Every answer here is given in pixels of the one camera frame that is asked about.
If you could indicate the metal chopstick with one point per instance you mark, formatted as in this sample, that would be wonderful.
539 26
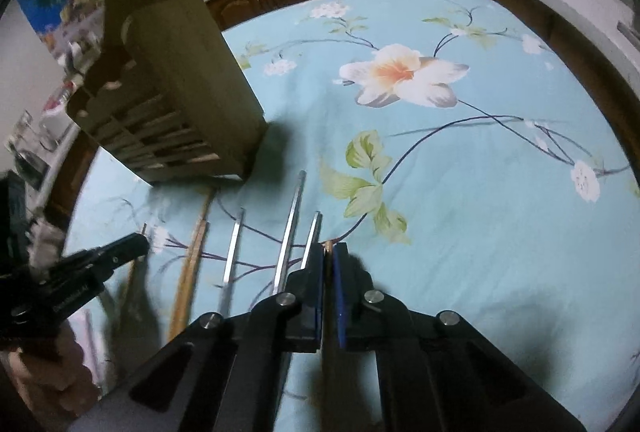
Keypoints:
290 227
232 252
310 239

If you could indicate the colourful wall poster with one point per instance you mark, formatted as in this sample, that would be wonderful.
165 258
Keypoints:
55 7

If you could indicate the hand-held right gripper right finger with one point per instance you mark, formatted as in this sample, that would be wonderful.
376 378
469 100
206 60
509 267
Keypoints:
342 297

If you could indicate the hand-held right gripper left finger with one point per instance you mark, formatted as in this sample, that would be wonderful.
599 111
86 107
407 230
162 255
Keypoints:
314 297

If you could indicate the light blue floral tablecloth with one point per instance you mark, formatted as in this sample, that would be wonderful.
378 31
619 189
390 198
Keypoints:
450 237

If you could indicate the person's left hand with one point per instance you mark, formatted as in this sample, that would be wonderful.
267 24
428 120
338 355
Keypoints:
50 377

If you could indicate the wooden utensil holder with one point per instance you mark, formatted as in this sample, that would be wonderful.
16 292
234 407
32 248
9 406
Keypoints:
200 77

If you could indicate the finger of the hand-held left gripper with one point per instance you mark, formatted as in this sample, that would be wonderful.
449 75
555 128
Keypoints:
120 252

